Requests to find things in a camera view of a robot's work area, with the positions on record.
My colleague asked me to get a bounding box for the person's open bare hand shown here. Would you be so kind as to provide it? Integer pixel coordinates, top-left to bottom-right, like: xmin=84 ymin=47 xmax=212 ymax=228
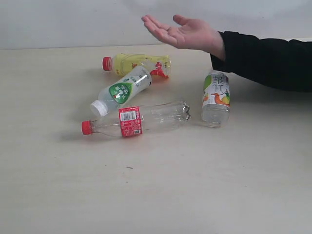
xmin=141 ymin=15 xmax=226 ymax=61

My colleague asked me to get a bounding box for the green label bottle white cap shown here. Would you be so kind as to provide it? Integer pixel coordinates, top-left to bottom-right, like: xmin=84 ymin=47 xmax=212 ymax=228
xmin=90 ymin=66 xmax=152 ymax=117

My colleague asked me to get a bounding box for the black sleeved forearm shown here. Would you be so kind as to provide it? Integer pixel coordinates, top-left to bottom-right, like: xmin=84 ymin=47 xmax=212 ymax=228
xmin=211 ymin=31 xmax=312 ymax=93

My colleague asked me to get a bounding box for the clear bottle red label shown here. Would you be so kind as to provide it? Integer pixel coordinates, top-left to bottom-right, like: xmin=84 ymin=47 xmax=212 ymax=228
xmin=81 ymin=101 xmax=191 ymax=137

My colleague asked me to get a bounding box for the yellow bottle with red cap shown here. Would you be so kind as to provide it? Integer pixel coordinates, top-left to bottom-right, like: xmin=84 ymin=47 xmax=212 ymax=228
xmin=102 ymin=53 xmax=171 ymax=79

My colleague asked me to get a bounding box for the white tea bottle fruit label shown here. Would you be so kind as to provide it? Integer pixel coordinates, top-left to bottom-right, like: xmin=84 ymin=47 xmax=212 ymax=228
xmin=201 ymin=70 xmax=230 ymax=128

